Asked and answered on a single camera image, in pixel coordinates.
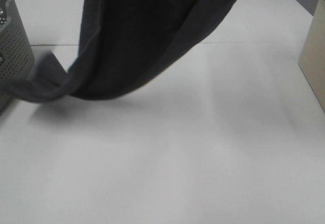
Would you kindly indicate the beige box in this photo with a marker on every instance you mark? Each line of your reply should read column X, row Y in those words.
column 311, row 59

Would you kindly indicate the dark grey towel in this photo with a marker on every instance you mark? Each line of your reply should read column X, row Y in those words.
column 123, row 45

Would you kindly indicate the grey perforated plastic basket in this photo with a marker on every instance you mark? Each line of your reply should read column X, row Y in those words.
column 17, row 58

